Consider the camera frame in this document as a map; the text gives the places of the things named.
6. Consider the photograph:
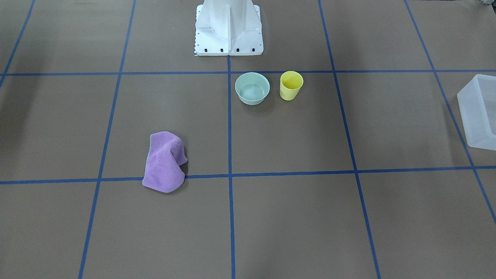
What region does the yellow plastic cup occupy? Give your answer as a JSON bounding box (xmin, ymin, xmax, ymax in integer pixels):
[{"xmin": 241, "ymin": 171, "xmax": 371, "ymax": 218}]
[{"xmin": 279, "ymin": 71, "xmax": 304, "ymax": 101}]

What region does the purple microfiber cloth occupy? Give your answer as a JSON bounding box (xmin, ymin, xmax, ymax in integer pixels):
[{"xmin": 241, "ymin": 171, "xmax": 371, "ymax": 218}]
[{"xmin": 142, "ymin": 132, "xmax": 188, "ymax": 193}]

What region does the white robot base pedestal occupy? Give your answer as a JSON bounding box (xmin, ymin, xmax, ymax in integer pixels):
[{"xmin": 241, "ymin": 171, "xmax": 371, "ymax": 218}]
[{"xmin": 194, "ymin": 0, "xmax": 264, "ymax": 56}]

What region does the mint green bowl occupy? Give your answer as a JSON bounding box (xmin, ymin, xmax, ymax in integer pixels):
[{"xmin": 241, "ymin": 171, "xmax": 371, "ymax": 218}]
[{"xmin": 234, "ymin": 72, "xmax": 270, "ymax": 105}]

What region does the translucent plastic storage box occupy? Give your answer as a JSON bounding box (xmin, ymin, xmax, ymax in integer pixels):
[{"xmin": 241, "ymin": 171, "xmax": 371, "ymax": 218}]
[{"xmin": 457, "ymin": 74, "xmax": 496, "ymax": 150}]

